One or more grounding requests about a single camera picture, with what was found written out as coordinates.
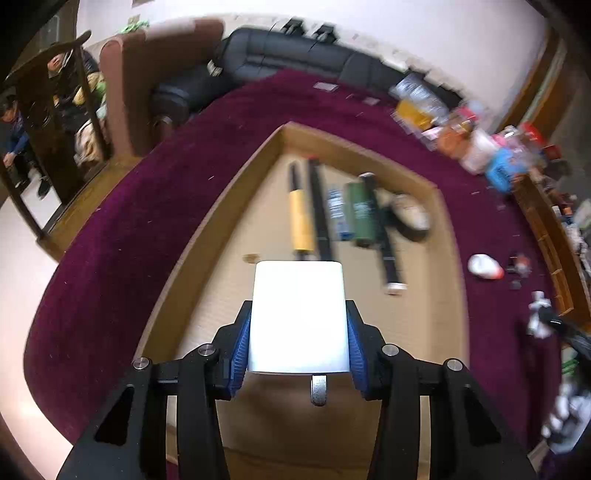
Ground black marker with red cap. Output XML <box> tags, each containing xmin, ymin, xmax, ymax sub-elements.
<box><xmin>307</xmin><ymin>157</ymin><xmax>334</xmax><ymax>261</ymax></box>

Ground yellow black pen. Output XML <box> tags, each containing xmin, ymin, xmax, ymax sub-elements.
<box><xmin>287</xmin><ymin>161</ymin><xmax>315</xmax><ymax>259</ymax></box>

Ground dark wooden frame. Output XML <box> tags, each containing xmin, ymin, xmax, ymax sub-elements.
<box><xmin>0</xmin><ymin>32</ymin><xmax>116</xmax><ymax>259</ymax></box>

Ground cardboard box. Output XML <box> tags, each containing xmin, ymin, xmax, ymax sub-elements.
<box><xmin>139</xmin><ymin>121</ymin><xmax>472</xmax><ymax>480</ymax></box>

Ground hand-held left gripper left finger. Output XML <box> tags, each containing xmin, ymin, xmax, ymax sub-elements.
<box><xmin>58</xmin><ymin>300</ymin><xmax>254</xmax><ymax>480</ymax></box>

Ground clear jar with blue label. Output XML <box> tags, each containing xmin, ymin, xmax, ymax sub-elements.
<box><xmin>485</xmin><ymin>145</ymin><xmax>532</xmax><ymax>192</ymax></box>

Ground yellow tape roll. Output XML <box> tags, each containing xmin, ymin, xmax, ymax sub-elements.
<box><xmin>394</xmin><ymin>99</ymin><xmax>435</xmax><ymax>132</ymax></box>

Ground black leather sofa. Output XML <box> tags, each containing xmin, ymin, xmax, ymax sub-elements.
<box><xmin>150</xmin><ymin>27</ymin><xmax>462</xmax><ymax>130</ymax></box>

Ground green case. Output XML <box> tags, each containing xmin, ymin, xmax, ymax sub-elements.
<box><xmin>344</xmin><ymin>179</ymin><xmax>377</xmax><ymax>247</ymax></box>

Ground white bottle with orange cap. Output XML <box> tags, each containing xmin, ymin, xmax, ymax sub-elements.
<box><xmin>468</xmin><ymin>254</ymin><xmax>505</xmax><ymax>281</ymax></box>

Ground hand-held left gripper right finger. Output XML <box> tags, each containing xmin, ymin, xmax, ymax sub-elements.
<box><xmin>345</xmin><ymin>300</ymin><xmax>539</xmax><ymax>480</ymax></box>

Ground white tub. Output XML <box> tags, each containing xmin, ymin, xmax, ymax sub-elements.
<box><xmin>459</xmin><ymin>129</ymin><xmax>502</xmax><ymax>174</ymax></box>

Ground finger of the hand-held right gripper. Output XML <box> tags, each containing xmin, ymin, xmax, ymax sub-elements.
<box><xmin>538</xmin><ymin>308</ymin><xmax>591</xmax><ymax>365</ymax></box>

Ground jar with orange label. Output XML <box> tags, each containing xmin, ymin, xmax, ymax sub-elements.
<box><xmin>436</xmin><ymin>122</ymin><xmax>472</xmax><ymax>158</ymax></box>

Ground white charger with prongs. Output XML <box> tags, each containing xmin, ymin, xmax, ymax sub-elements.
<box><xmin>247</xmin><ymin>260</ymin><xmax>351</xmax><ymax>407</ymax></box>

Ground thick black white-ended marker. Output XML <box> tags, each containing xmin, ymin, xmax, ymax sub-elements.
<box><xmin>360</xmin><ymin>172</ymin><xmax>408</xmax><ymax>295</ymax></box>

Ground clear jar with red lid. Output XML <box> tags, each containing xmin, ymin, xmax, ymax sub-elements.
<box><xmin>519</xmin><ymin>122</ymin><xmax>548</xmax><ymax>153</ymax></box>

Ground black tape roll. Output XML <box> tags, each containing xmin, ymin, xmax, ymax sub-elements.
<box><xmin>383</xmin><ymin>193</ymin><xmax>434</xmax><ymax>243</ymax></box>

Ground clear blue pen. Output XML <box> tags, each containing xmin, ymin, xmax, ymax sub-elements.
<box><xmin>325</xmin><ymin>185</ymin><xmax>352</xmax><ymax>241</ymax></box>

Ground brown chair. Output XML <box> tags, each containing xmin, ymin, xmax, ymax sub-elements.
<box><xmin>99</xmin><ymin>18</ymin><xmax>225</xmax><ymax>158</ymax></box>

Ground clear case with red insert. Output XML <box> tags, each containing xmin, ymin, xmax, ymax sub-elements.
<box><xmin>507</xmin><ymin>253</ymin><xmax>533</xmax><ymax>278</ymax></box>

